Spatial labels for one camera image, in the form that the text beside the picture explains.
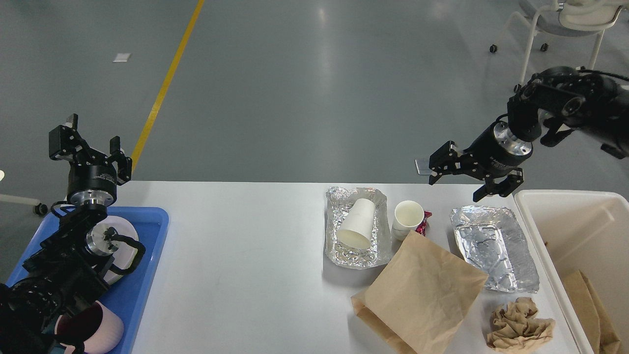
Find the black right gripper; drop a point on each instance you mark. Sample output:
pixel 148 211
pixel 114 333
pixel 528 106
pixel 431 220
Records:
pixel 496 153

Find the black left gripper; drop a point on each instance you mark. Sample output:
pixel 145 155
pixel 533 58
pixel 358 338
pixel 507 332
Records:
pixel 89 183

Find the crushed red soda can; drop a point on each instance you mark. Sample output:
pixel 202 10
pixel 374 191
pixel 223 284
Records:
pixel 422 227

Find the white paper cup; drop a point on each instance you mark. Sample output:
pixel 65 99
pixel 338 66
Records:
pixel 356 228
pixel 408 216

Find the pink plate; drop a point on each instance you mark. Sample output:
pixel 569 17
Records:
pixel 124 256

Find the aluminium foil tray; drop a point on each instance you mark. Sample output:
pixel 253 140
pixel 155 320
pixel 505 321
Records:
pixel 339 201

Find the brown paper bag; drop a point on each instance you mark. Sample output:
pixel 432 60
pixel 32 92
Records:
pixel 420 299
pixel 592 315

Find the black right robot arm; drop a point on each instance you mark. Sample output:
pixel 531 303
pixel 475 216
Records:
pixel 553 104

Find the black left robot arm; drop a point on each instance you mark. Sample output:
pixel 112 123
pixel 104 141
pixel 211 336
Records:
pixel 66 276

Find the grey floor socket plate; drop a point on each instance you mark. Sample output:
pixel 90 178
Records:
pixel 423 167

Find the crumpled foil piece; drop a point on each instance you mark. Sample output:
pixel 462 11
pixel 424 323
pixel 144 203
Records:
pixel 492 240

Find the white plastic bin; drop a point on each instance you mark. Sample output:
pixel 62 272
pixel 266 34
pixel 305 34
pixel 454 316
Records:
pixel 577 230

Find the white paper cup lying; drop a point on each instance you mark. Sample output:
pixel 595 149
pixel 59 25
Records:
pixel 356 228

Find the blue plastic tray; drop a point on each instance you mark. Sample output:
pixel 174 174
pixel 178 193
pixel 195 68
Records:
pixel 127 297

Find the crumpled brown paper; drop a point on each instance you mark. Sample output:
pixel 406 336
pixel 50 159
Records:
pixel 516 329

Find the pink ribbed mug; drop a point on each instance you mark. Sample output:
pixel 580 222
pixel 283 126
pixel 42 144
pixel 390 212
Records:
pixel 96 330

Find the white office chair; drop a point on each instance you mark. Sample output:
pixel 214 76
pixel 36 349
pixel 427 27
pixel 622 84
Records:
pixel 562 18

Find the brown paper bag in bin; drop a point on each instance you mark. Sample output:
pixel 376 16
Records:
pixel 592 315

